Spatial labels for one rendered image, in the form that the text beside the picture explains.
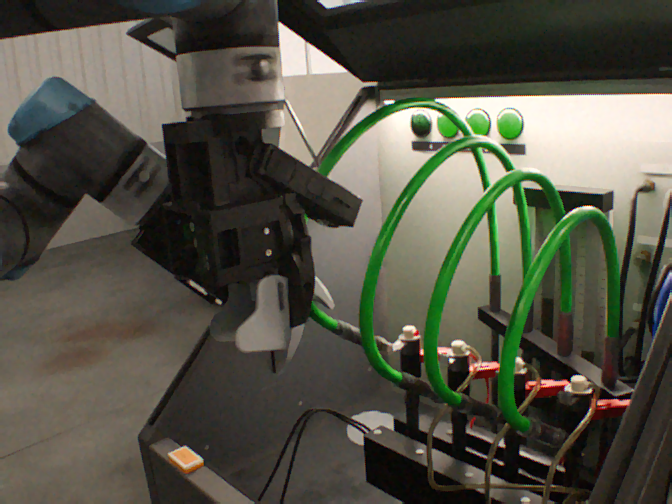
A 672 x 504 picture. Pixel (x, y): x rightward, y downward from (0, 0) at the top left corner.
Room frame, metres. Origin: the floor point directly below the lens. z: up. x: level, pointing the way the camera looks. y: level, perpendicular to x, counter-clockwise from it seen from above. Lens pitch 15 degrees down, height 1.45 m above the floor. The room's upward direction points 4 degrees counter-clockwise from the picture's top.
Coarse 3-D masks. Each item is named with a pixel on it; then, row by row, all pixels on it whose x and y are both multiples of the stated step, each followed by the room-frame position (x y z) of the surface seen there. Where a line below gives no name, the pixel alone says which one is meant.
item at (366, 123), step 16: (384, 112) 0.73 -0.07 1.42; (448, 112) 0.81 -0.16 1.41; (352, 128) 0.70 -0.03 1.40; (368, 128) 0.71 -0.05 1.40; (464, 128) 0.83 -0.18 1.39; (336, 144) 0.69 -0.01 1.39; (336, 160) 0.68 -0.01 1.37; (480, 160) 0.86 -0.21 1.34; (480, 176) 0.87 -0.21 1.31; (496, 224) 0.88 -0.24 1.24; (496, 240) 0.88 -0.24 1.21; (496, 256) 0.88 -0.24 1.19; (496, 272) 0.88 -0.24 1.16; (320, 320) 0.65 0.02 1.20
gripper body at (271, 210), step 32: (192, 128) 0.41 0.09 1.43; (224, 128) 0.42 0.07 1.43; (256, 128) 0.43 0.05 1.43; (192, 160) 0.43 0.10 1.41; (224, 160) 0.43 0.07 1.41; (256, 160) 0.45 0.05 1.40; (192, 192) 0.43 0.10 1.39; (224, 192) 0.43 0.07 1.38; (256, 192) 0.45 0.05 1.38; (288, 192) 0.46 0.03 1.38; (192, 224) 0.43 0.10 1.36; (224, 224) 0.41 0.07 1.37; (256, 224) 0.42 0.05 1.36; (288, 224) 0.44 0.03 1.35; (192, 256) 0.44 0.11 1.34; (224, 256) 0.41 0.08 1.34; (256, 256) 0.43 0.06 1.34
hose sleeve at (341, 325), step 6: (342, 324) 0.67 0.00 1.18; (348, 324) 0.68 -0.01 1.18; (336, 330) 0.67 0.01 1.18; (342, 330) 0.67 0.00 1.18; (348, 330) 0.67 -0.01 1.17; (354, 330) 0.68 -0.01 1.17; (342, 336) 0.67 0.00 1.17; (348, 336) 0.68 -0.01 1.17; (354, 336) 0.68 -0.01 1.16; (354, 342) 0.69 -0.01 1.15; (360, 342) 0.69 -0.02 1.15; (378, 342) 0.71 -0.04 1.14
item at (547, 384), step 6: (528, 384) 0.64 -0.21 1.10; (534, 384) 0.63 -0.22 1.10; (546, 384) 0.63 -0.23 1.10; (552, 384) 0.63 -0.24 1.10; (558, 384) 0.63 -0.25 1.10; (564, 384) 0.63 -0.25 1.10; (528, 390) 0.63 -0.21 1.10; (540, 390) 0.63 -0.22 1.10; (546, 390) 0.63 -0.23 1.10; (552, 390) 0.63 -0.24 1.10; (558, 390) 0.63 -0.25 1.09; (564, 390) 0.63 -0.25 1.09; (540, 396) 0.63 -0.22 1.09
